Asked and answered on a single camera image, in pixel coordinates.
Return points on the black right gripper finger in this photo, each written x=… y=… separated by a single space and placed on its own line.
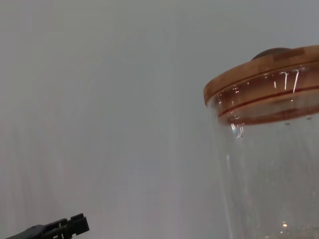
x=67 y=227

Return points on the glass dispenser jar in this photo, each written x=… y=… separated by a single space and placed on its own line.
x=269 y=174

